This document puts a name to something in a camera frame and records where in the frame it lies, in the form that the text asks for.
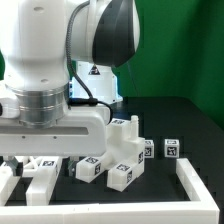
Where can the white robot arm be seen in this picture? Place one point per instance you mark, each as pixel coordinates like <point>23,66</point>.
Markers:
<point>39,41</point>

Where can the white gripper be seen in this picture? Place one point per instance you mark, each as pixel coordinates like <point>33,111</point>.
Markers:
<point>81,132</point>

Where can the white tagged cube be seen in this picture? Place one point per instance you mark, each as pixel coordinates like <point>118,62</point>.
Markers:
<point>171,148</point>
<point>149,148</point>

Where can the white U-shaped fence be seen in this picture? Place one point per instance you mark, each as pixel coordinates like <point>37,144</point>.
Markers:
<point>200,209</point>

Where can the white chair back frame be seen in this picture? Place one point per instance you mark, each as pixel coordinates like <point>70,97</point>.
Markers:
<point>43,172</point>

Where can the white chair seat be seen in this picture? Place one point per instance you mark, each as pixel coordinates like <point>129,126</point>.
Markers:
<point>124,145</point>

